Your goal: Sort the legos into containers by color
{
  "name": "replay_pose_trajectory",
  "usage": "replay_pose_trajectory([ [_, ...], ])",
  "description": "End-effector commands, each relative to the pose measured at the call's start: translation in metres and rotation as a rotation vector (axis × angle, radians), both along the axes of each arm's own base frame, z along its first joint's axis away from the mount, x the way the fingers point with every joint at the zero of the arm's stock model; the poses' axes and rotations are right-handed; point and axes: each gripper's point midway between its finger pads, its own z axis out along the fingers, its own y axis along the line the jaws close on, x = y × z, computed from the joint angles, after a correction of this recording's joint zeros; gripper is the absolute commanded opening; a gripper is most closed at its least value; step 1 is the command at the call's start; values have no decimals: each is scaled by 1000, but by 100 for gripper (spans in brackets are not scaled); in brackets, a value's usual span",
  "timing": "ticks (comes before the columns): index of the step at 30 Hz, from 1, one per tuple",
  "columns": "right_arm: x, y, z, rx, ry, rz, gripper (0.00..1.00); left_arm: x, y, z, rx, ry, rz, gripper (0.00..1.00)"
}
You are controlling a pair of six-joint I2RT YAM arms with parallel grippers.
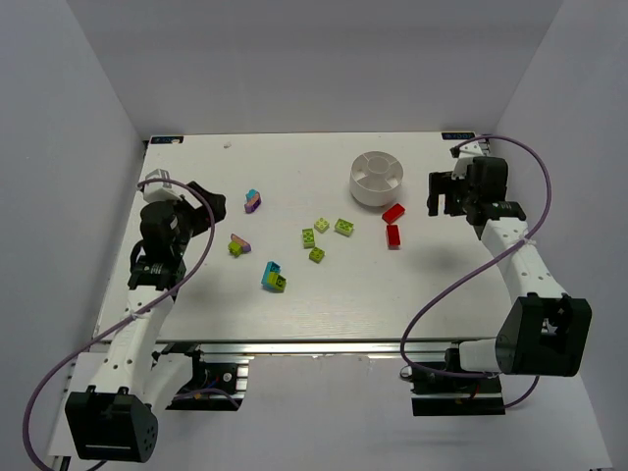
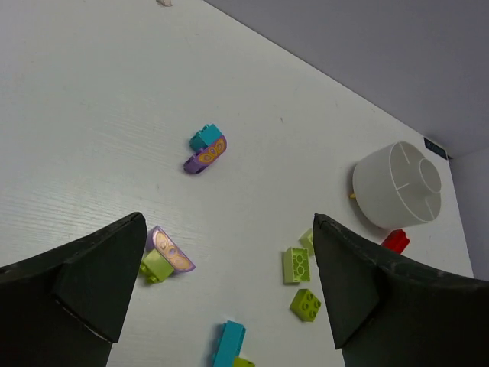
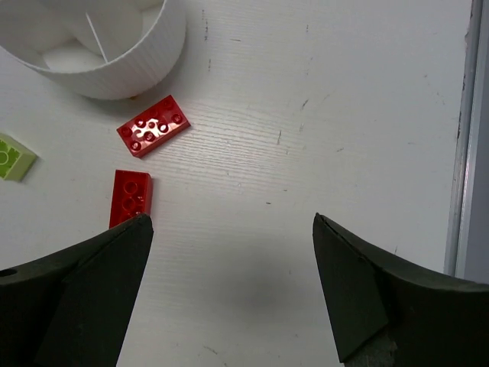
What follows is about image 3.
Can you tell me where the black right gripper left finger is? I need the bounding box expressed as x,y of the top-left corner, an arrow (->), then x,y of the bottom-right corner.
1,214 -> 154,366

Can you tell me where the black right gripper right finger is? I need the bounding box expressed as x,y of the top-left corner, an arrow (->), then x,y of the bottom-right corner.
313,215 -> 488,366

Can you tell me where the red lego brick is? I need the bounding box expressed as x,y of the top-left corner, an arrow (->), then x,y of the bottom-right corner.
117,95 -> 191,158
108,170 -> 153,228

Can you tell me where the light green lego brick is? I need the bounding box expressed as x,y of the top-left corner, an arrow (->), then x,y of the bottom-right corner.
0,134 -> 37,182

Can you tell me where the white round divided container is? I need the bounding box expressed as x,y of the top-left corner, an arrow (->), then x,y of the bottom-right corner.
1,0 -> 186,100

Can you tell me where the aluminium table edge rail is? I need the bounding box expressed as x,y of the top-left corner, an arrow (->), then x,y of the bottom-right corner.
444,1 -> 488,284

